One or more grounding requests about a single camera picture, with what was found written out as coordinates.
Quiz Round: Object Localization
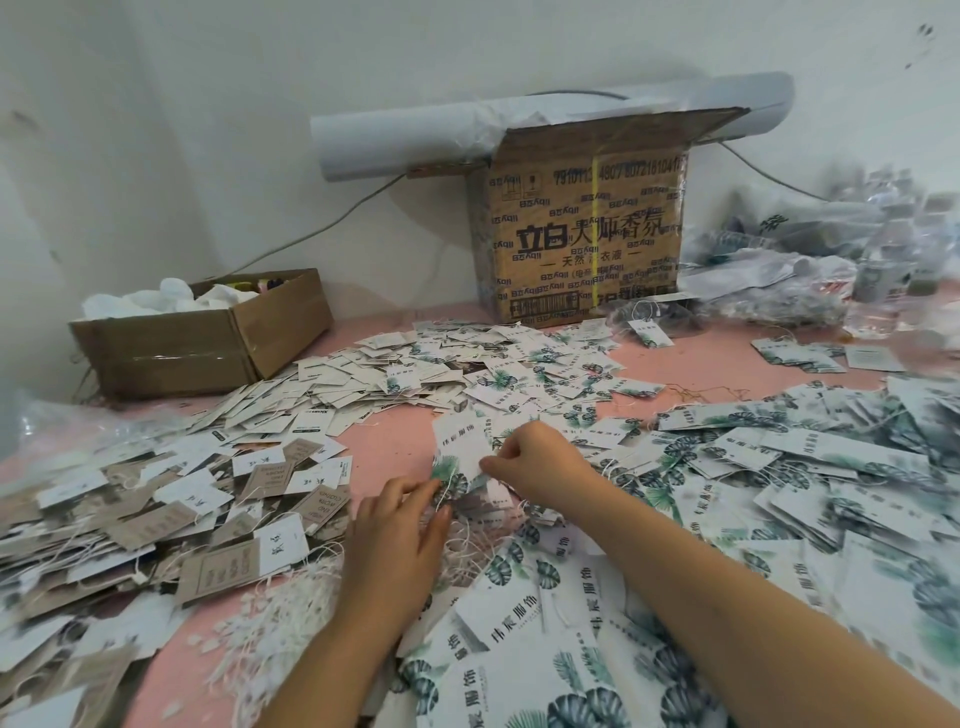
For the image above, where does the small open cardboard box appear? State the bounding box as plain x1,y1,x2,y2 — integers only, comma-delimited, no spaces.
69,268,335,402

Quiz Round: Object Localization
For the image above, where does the black cable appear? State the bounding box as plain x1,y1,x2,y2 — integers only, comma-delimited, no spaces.
217,174,410,281

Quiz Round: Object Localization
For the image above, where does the pile of white strings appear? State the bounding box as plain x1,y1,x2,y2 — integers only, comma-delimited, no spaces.
202,517,504,722

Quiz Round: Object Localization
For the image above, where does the person's right forearm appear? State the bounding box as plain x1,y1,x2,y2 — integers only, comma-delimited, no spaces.
558,480,960,728

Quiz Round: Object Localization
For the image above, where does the large printed cardboard box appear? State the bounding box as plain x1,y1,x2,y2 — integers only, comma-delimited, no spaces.
466,106,750,329

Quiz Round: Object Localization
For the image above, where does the white roll in plastic wrap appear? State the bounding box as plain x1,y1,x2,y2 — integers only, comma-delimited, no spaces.
310,72,797,183

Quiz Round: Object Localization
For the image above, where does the pile of green leaf tags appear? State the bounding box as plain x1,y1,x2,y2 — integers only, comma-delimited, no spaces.
367,375,960,728

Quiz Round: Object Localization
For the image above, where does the heap of small tags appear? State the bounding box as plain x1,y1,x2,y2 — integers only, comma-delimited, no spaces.
183,321,666,449

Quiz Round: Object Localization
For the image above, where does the heap of clear plastic bags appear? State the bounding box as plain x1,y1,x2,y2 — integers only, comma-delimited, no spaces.
672,165,960,354

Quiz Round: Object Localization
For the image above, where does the white crumpled material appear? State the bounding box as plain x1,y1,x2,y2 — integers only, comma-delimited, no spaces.
79,276,261,321

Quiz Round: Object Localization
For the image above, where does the clear plastic bag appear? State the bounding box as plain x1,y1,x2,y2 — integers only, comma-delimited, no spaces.
12,393,144,470

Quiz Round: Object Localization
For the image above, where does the pile of brown white tags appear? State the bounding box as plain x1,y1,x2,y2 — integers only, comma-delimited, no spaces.
0,423,354,728

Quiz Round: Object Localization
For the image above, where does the person's right hand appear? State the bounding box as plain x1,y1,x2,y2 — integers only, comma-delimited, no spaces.
480,420,605,515

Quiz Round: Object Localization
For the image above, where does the person's left hand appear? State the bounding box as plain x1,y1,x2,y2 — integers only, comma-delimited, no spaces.
337,477,456,635

